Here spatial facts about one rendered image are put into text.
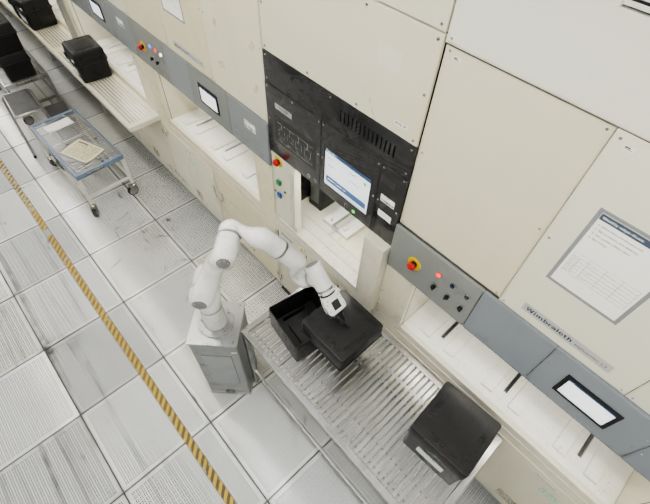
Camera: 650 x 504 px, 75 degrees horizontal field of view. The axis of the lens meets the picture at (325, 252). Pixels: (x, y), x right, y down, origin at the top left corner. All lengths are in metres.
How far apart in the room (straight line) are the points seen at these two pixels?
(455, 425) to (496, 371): 0.44
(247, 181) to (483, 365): 1.87
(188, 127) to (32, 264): 1.72
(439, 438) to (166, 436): 1.79
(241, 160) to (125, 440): 1.99
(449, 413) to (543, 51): 1.46
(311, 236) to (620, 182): 1.78
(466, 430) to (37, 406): 2.69
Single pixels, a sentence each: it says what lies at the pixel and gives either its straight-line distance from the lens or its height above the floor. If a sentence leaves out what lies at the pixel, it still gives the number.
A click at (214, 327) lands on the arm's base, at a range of 2.39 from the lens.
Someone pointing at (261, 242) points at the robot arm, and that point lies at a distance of 1.73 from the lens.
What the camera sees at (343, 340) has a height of 1.06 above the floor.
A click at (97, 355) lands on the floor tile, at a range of 3.49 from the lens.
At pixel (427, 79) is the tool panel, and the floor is 2.20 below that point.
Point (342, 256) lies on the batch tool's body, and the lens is 2.53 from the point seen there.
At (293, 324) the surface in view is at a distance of 2.40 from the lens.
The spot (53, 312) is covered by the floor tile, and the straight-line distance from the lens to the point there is 3.83.
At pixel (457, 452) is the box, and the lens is 2.02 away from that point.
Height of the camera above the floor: 2.89
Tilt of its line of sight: 53 degrees down
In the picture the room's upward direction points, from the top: 3 degrees clockwise
